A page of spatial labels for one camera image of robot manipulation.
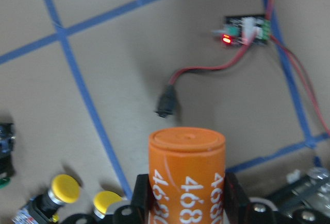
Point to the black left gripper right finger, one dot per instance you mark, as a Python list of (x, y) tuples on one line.
[(236, 201)]

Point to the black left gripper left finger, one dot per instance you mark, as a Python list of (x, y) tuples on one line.
[(140, 201)]

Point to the orange cylinder with white numbers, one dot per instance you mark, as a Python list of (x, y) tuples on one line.
[(186, 174)]

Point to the green push button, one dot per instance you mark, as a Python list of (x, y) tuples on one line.
[(7, 146)]

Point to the yellow push button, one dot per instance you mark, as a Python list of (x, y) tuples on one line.
[(102, 201), (43, 208)]

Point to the green conveyor belt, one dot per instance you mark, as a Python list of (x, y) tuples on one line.
[(309, 192)]

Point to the black barrel power connector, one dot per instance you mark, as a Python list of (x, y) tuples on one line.
[(167, 102)]

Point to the small controller circuit board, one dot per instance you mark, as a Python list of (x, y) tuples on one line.
[(238, 29)]

